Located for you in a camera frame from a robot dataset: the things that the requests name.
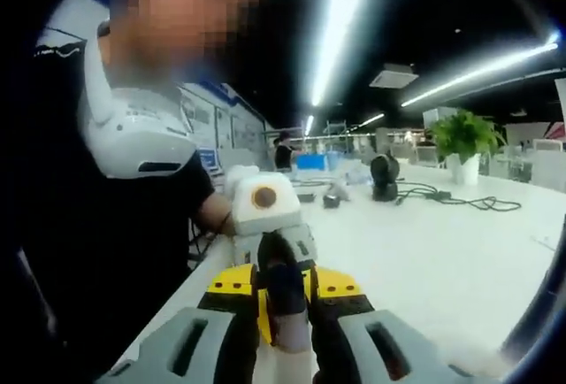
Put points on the white printed wall board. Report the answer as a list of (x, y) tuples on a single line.
[(234, 132)]

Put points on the background office desks and chairs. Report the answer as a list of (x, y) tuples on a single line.
[(530, 158)]

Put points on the white worn chest device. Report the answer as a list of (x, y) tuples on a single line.
[(132, 136)]

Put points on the grey black device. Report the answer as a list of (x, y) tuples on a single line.
[(337, 193)]

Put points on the ceiling air vent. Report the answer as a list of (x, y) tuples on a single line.
[(393, 75)]

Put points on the potted green plant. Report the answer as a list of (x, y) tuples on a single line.
[(464, 136)]

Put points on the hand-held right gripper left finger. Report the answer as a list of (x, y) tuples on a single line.
[(194, 348)]

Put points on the flat black item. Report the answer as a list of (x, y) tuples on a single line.
[(306, 198)]

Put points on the white table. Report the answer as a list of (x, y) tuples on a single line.
[(420, 278)]

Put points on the small ceiling light strip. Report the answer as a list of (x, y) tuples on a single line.
[(372, 119), (309, 124)]

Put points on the blue plastic box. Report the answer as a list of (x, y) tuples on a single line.
[(311, 163)]

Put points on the clear plastic bag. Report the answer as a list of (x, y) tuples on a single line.
[(357, 175)]

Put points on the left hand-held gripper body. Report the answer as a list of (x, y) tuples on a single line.
[(247, 220)]

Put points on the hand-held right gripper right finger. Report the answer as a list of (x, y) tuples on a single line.
[(376, 344)]

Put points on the black desk fan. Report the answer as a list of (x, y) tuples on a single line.
[(384, 176)]

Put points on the person in black shirt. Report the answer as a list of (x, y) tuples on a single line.
[(110, 247)]

